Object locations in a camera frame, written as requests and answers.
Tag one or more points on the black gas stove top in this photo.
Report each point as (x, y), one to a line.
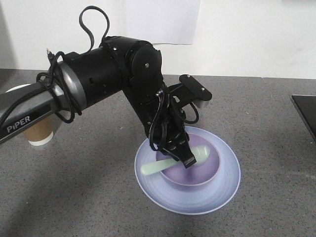
(306, 108)

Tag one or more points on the lilac plastic bowl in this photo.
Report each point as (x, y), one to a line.
(197, 175)

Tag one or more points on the white paper on wall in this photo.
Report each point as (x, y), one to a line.
(162, 21)

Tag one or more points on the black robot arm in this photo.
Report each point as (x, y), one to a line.
(75, 82)

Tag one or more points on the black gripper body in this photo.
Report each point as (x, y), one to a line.
(163, 122)

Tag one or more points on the brown paper cup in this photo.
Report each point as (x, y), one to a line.
(40, 133)

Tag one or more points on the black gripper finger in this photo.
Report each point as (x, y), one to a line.
(185, 154)
(171, 151)

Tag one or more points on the light blue round plate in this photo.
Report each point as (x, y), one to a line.
(204, 200)

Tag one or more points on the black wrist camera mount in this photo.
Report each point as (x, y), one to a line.
(195, 92)

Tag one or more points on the mint green plastic spoon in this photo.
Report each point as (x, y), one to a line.
(201, 154)

